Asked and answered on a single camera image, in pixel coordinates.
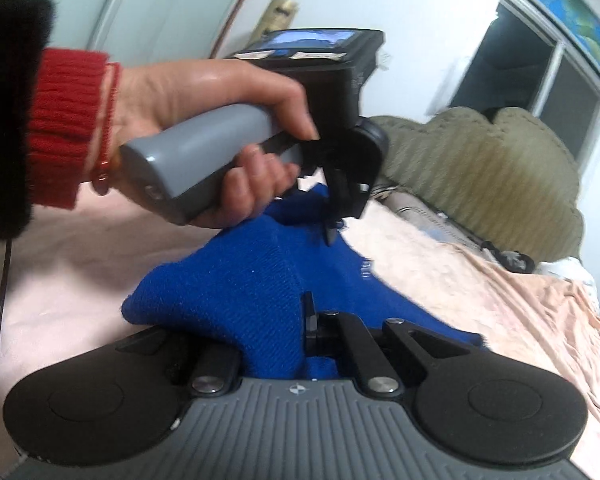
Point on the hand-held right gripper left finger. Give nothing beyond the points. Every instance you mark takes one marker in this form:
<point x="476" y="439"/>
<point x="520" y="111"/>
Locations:
<point x="220" y="365"/>

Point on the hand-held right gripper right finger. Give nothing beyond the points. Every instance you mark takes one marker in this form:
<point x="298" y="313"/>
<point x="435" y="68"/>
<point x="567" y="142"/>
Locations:
<point x="310" y="330"/>

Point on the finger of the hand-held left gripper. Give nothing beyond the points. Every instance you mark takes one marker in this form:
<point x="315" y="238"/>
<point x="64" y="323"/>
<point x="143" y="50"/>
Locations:
<point x="341" y="200"/>

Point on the blue knitted sweater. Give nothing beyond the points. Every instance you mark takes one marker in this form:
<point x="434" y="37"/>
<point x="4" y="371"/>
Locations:
<point x="240" y="280"/>

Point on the person's left forearm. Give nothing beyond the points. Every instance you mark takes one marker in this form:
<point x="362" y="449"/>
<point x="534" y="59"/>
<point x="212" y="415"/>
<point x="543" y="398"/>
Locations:
<point x="35" y="125"/>

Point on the person's left hand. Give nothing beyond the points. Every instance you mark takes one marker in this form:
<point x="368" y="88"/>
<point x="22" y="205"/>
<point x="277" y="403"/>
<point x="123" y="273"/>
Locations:
<point x="195" y="90"/>

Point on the grey striped bedding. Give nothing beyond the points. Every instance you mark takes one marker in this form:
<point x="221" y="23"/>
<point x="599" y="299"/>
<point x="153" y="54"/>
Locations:
<point x="430" y="215"/>

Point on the olive padded headboard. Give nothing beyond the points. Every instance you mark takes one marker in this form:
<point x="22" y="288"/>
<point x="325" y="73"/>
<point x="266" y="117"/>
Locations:
<point x="480" y="180"/>

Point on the frosted glass door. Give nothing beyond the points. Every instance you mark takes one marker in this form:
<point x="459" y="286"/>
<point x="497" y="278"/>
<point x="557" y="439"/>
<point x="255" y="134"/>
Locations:
<point x="170" y="5"/>

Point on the dark window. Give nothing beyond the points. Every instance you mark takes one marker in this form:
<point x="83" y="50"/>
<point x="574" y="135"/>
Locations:
<point x="510" y="60"/>

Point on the white pillow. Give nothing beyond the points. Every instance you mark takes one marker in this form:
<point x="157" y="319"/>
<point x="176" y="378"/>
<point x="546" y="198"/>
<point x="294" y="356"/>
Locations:
<point x="570" y="272"/>

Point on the peach bed sheet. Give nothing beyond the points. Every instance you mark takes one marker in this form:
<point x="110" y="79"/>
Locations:
<point x="555" y="320"/>

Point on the floral wall poster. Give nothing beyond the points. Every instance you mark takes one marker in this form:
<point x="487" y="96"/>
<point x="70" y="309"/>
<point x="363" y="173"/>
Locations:
<point x="570" y="5"/>

